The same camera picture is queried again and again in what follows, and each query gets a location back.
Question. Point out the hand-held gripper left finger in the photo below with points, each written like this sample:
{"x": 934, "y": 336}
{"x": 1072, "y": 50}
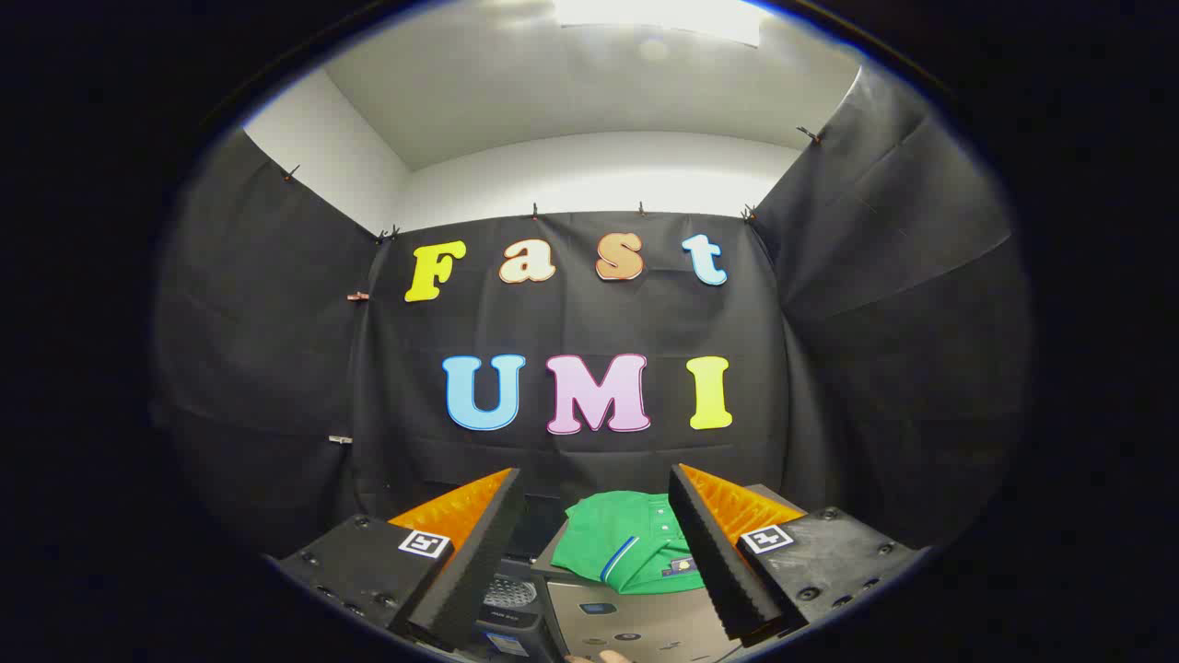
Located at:
{"x": 479, "y": 562}

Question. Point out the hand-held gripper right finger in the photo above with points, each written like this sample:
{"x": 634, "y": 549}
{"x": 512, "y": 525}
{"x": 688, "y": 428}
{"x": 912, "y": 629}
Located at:
{"x": 718, "y": 562}

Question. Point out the small washing machine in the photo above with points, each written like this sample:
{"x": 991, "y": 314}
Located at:
{"x": 507, "y": 594}

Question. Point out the dark washing machine lid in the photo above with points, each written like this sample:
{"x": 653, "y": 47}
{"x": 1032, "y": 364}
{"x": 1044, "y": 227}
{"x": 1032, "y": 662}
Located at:
{"x": 539, "y": 529}

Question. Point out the green polo shirt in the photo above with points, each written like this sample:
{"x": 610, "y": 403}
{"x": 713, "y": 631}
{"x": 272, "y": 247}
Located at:
{"x": 608, "y": 534}

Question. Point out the large grey appliance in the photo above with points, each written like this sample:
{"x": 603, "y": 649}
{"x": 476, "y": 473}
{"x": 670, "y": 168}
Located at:
{"x": 645, "y": 626}

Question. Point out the black backdrop cloth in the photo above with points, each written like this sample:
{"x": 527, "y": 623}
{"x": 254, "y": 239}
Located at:
{"x": 571, "y": 322}

